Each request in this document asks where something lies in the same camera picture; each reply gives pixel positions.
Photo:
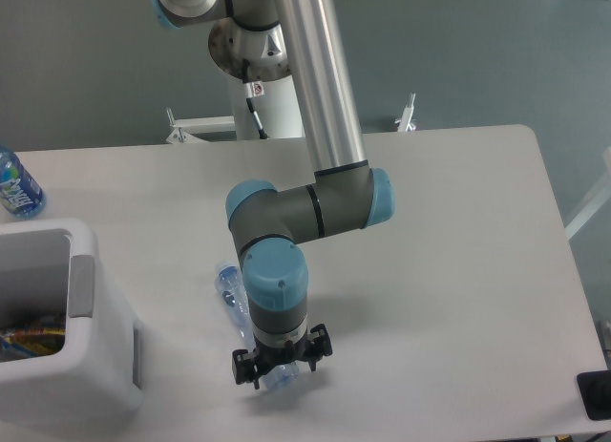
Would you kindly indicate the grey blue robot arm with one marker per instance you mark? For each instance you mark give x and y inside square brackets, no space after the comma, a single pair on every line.
[268,226]

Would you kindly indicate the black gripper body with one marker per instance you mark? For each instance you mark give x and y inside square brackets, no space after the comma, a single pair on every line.
[271,357]

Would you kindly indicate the colourful snack wrappers in bin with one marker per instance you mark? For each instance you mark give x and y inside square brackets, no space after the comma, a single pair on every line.
[42,336]

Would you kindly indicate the white pedestal foot bracket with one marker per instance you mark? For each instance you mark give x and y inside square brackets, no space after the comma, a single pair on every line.
[189,130]

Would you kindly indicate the blue labelled drink bottle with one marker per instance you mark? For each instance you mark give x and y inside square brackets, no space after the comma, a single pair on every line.
[21,195]

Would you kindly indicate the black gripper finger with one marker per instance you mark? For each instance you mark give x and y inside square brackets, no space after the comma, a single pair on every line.
[248,367]
[318,345]

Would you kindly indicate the white trash can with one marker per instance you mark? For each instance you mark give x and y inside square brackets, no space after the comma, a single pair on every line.
[54,283]

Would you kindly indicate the white table leg frame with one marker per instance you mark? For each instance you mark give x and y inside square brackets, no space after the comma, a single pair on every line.
[594,199]

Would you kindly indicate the clear plastic bottle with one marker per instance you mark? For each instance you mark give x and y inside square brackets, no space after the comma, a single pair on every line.
[230,287]

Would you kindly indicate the black device at table edge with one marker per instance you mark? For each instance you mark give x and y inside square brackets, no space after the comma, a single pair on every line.
[594,388]

